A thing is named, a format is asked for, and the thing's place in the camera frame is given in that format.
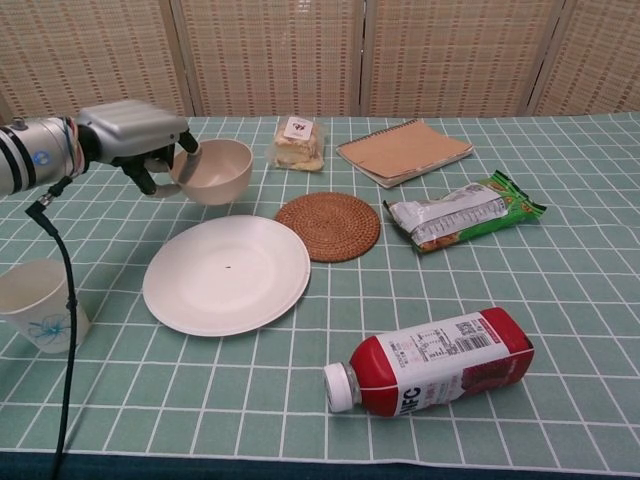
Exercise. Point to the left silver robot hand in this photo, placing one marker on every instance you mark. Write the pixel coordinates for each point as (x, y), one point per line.
(130, 127)

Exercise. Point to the beige bowl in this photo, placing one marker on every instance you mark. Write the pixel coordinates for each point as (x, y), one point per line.
(225, 170)

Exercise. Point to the white paper cup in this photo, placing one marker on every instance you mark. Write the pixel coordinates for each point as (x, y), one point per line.
(35, 310)

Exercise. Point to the white round plate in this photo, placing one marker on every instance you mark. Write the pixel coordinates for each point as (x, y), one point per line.
(225, 275)

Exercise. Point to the bamboo folding screen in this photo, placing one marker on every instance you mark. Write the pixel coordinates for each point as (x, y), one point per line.
(280, 55)

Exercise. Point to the clear packaged bread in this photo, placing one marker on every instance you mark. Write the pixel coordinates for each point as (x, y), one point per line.
(297, 145)

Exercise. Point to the brown woven round coaster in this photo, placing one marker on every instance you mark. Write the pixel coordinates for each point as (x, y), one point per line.
(327, 227)

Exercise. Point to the green checked tablecloth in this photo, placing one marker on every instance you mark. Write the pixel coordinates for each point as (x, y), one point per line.
(200, 390)

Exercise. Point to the brown spiral notebook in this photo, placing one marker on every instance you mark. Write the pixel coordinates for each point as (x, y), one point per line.
(405, 150)

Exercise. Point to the green snack packet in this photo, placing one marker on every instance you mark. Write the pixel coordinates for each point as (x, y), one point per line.
(455, 215)

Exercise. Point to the red juice bottle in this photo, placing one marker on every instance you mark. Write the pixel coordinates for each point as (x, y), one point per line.
(440, 360)

